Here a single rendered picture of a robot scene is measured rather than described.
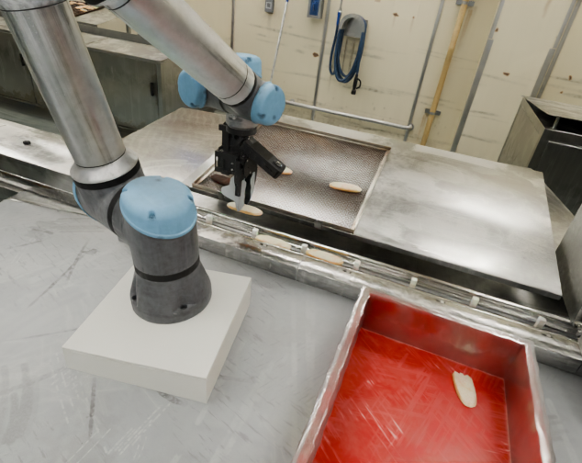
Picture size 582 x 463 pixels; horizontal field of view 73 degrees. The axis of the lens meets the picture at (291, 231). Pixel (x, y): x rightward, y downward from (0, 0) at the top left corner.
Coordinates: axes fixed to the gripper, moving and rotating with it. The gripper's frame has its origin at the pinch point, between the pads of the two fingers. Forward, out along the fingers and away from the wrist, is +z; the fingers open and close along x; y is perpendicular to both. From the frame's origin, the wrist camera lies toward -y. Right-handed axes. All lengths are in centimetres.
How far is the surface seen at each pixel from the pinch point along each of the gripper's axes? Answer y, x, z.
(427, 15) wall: -4, -370, -43
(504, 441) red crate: -65, 31, 12
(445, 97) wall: -43, -370, 27
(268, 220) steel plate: -1.0, -14.7, 11.6
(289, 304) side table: -20.7, 17.3, 11.7
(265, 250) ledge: -9.4, 6.3, 7.5
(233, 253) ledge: -1.9, 9.0, 9.4
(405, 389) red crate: -48, 29, 11
